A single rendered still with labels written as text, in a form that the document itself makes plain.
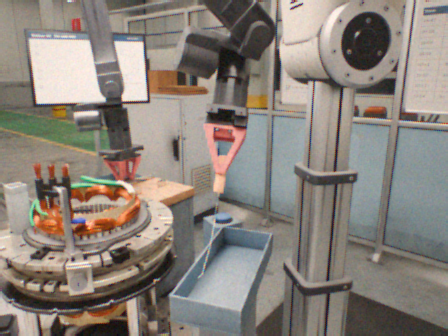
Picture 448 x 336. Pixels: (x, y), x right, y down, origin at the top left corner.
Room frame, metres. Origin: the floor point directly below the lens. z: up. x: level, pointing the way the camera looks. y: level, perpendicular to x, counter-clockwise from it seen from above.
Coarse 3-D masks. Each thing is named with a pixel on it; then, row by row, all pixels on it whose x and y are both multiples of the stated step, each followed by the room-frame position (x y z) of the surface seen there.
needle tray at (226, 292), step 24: (216, 240) 0.62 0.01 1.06; (240, 240) 0.65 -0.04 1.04; (264, 240) 0.63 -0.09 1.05; (216, 264) 0.58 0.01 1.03; (240, 264) 0.58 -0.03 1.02; (264, 264) 0.56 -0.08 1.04; (192, 288) 0.50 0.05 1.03; (216, 288) 0.51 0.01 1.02; (240, 288) 0.51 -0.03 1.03; (192, 312) 0.42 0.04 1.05; (216, 312) 0.41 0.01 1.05; (240, 312) 0.40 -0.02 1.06
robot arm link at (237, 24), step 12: (204, 0) 0.52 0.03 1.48; (216, 0) 0.52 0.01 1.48; (228, 0) 0.52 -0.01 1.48; (240, 0) 0.53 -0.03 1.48; (252, 0) 0.53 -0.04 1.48; (216, 12) 0.53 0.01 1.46; (228, 12) 0.53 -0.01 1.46; (240, 12) 0.53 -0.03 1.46; (252, 12) 0.53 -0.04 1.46; (264, 12) 0.54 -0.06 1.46; (228, 24) 0.54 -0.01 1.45; (240, 24) 0.54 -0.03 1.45; (240, 36) 0.54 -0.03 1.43
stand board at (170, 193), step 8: (136, 184) 0.95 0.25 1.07; (144, 184) 0.95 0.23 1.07; (152, 184) 0.95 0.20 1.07; (168, 184) 0.95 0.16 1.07; (176, 184) 0.95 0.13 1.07; (144, 192) 0.88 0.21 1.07; (152, 192) 0.88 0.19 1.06; (160, 192) 0.88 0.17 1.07; (168, 192) 0.88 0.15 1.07; (176, 192) 0.88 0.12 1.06; (184, 192) 0.89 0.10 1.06; (192, 192) 0.91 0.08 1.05; (160, 200) 0.82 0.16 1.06; (168, 200) 0.84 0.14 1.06; (176, 200) 0.86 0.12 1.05
